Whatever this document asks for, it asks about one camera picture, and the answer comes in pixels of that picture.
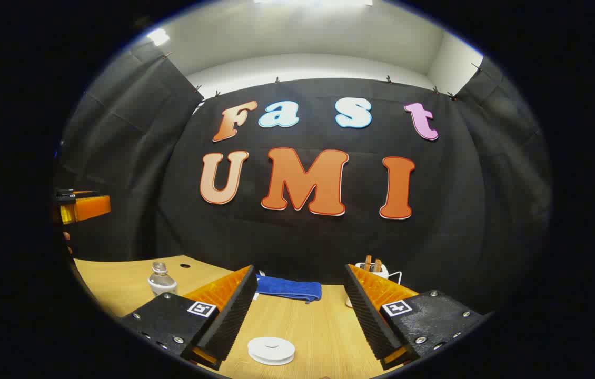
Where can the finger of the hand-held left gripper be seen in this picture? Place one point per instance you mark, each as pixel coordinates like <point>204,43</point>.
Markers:
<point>89,208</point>
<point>79,193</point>

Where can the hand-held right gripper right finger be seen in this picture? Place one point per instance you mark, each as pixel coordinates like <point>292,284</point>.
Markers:
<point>368,321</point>

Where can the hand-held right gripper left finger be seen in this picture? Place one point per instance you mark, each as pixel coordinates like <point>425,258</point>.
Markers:
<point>231,321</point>

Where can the clear plastic water bottle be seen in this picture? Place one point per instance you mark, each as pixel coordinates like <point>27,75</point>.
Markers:
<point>160,281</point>

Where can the white toaster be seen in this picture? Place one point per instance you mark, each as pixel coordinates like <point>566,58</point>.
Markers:
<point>379,272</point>

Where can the toast slice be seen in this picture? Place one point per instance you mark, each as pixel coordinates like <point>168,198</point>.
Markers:
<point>377,265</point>
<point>368,262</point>

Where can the blue towel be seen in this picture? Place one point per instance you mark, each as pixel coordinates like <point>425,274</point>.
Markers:
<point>289,288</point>

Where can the ceiling light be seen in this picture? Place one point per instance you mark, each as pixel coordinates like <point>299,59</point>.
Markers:
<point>158,37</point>

